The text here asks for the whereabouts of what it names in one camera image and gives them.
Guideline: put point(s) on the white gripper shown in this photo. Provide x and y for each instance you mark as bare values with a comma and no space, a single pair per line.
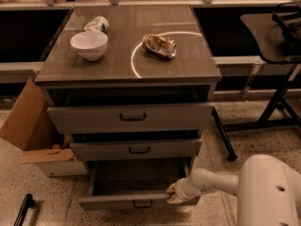
181,190

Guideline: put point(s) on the grey bottom drawer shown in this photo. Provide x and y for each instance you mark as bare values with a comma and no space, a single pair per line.
133,184

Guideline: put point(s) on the grey drawer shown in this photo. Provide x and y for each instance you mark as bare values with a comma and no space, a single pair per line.
139,149
133,184
130,118

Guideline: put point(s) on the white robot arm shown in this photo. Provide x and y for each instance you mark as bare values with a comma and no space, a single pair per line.
268,191

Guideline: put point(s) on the grey middle drawer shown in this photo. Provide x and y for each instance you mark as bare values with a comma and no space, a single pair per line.
139,149

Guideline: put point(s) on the grey drawer cabinet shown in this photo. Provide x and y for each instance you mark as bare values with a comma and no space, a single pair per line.
127,74

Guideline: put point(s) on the grey top drawer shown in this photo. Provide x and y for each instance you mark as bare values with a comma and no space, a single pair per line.
130,118

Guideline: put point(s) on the black table leg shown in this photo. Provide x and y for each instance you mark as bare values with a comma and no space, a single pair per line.
231,153

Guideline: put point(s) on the black bar on floor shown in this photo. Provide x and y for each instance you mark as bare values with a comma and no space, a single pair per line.
28,202

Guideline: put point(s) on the crushed silver soda can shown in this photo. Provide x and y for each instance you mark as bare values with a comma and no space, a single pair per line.
159,45

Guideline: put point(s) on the brown cardboard box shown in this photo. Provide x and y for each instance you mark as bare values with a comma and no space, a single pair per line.
29,128

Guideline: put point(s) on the white ceramic bowl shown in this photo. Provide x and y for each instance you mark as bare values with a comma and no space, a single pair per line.
90,45

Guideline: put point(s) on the black side table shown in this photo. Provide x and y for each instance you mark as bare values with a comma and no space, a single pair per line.
279,41

